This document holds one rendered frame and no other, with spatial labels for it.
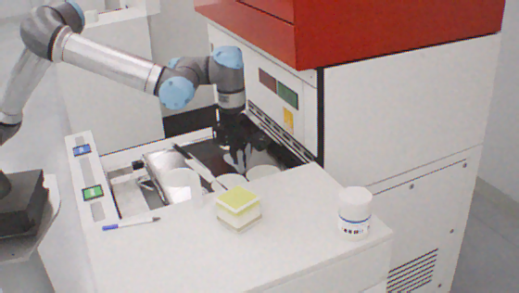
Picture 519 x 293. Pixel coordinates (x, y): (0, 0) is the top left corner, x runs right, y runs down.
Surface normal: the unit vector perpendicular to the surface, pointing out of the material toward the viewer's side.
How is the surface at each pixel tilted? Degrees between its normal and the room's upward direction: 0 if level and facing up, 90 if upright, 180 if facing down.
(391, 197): 90
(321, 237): 0
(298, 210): 0
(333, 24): 90
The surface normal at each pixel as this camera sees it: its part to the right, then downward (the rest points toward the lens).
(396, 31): 0.42, 0.44
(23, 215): 0.20, 0.44
